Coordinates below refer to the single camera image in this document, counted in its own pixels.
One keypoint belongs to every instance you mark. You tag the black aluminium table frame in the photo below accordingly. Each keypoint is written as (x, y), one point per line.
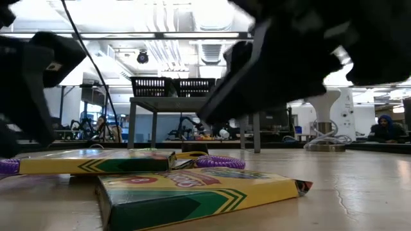
(379, 148)

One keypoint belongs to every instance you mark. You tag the grey perforated metal shelf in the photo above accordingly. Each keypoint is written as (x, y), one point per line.
(167, 104)

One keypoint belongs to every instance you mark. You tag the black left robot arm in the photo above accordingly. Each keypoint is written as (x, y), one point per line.
(4, 13)

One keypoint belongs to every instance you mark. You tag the black ceiling camera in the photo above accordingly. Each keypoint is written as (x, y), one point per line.
(142, 57)

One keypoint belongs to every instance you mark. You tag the purple coil wristband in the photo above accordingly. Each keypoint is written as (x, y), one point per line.
(221, 162)
(9, 167)

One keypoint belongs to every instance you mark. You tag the white background cabinet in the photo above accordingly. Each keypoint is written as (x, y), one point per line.
(348, 112)

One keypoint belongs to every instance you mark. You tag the yellow rubber bands bunch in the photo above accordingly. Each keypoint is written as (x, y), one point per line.
(192, 154)

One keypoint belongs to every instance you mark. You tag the person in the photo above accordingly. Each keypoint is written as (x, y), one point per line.
(107, 130)
(387, 128)

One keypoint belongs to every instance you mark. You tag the black background robot arm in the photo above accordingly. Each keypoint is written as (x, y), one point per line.
(82, 126)
(186, 126)

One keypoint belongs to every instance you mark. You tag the blue bin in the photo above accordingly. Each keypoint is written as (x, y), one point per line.
(298, 129)

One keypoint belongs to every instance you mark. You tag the black overhead crossbar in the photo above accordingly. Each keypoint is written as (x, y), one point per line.
(128, 35)

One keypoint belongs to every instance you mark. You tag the black background rack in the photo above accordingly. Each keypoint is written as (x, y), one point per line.
(93, 94)

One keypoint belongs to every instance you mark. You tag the yellow green crayon box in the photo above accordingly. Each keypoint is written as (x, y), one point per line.
(183, 164)
(192, 199)
(96, 163)

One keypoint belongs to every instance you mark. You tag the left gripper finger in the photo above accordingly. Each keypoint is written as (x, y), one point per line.
(8, 141)
(37, 112)

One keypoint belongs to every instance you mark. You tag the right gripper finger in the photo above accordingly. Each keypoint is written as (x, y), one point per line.
(231, 99)
(289, 70)

